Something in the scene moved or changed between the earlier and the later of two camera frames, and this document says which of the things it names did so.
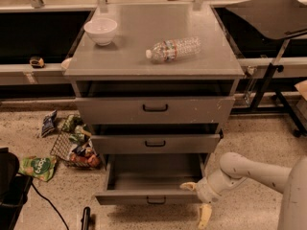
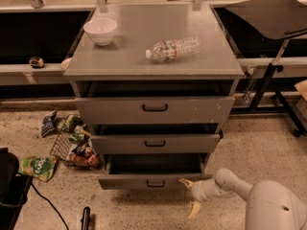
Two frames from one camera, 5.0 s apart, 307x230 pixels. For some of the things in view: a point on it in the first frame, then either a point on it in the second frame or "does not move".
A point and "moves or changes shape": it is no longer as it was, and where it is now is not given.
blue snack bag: [48, 126] does not move
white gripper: [203, 191] to [199, 192]
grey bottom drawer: [151, 178] moves or changes shape
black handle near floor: [85, 220] does not move
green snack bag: [40, 168] does not move
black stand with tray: [280, 18] does not move
